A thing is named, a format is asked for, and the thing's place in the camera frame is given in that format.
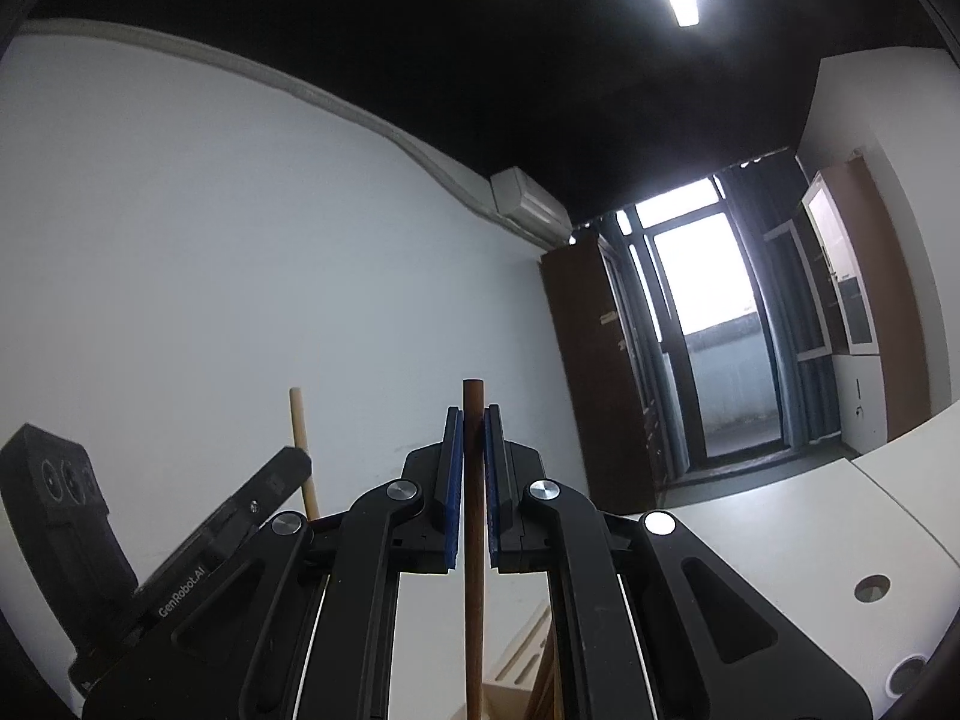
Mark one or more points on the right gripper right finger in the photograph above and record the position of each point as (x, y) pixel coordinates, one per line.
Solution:
(649, 621)

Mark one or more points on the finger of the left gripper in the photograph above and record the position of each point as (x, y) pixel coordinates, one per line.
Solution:
(250, 506)

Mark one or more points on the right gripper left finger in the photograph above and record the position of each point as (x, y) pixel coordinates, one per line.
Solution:
(299, 622)

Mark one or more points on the light bamboo chopstick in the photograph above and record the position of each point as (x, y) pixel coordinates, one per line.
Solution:
(300, 438)

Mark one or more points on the cream plastic utensil holder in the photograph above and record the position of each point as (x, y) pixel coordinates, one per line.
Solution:
(509, 684)

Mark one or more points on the dark brown wardrobe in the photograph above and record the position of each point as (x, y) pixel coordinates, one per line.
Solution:
(616, 415)

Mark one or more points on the balcony glass door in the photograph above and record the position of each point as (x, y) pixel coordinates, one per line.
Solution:
(721, 288)

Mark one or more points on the brown glass-door cabinet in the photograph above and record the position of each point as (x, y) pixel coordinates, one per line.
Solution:
(867, 320)

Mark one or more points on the black camera box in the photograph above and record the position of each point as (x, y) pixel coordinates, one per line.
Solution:
(61, 521)

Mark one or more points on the table cable grommet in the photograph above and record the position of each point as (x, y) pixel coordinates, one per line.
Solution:
(872, 588)
(904, 675)

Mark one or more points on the white wall air conditioner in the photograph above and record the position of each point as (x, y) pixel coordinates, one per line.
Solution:
(525, 202)

